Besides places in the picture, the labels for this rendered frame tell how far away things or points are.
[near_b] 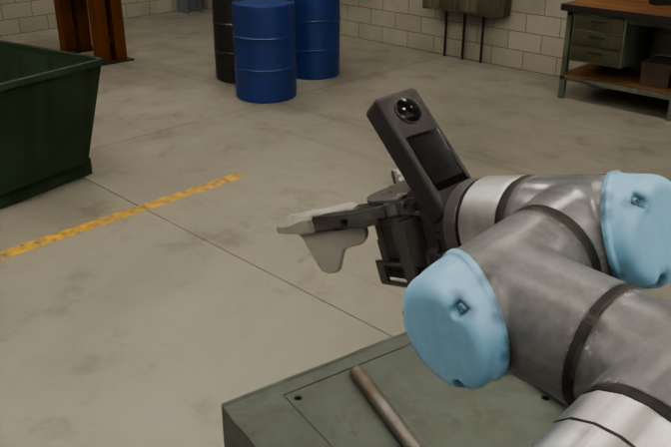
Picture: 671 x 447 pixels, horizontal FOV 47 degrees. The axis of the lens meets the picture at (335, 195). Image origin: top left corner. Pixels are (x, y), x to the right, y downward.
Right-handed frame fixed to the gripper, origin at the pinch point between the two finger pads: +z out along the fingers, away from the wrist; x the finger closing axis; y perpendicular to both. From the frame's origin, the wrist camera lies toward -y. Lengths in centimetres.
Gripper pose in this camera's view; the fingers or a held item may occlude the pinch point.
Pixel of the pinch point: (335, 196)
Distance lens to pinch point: 76.5
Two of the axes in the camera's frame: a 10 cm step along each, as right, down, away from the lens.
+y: 2.7, 9.4, 2.0
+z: -5.7, -0.1, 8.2
